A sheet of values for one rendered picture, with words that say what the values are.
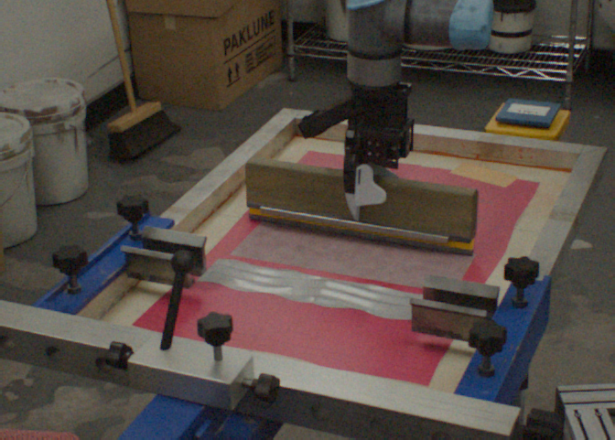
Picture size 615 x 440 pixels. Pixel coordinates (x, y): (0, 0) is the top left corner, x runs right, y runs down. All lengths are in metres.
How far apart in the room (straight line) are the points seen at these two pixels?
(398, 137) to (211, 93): 3.24
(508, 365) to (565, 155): 0.67
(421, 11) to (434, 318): 0.41
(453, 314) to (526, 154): 0.59
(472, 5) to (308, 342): 0.49
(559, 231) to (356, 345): 0.37
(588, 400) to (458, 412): 1.46
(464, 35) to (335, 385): 0.53
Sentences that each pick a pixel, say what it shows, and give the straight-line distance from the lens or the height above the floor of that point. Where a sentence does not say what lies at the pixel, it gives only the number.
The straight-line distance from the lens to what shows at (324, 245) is 1.74.
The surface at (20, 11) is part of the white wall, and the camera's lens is 4.35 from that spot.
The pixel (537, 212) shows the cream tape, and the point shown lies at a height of 0.95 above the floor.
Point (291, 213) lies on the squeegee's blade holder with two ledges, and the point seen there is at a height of 0.99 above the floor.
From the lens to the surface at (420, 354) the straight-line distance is 1.49.
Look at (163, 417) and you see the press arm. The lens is 1.25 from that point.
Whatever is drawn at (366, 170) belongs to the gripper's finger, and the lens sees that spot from 1.68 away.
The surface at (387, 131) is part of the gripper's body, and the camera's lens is 1.65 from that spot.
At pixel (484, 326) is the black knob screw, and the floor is 1.06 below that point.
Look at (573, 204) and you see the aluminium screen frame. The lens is 1.79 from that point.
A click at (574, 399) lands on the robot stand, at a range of 2.68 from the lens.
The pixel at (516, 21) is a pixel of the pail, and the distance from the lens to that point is 4.91.
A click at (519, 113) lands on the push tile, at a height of 0.97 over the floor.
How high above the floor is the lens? 1.77
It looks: 26 degrees down
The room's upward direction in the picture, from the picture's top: 2 degrees counter-clockwise
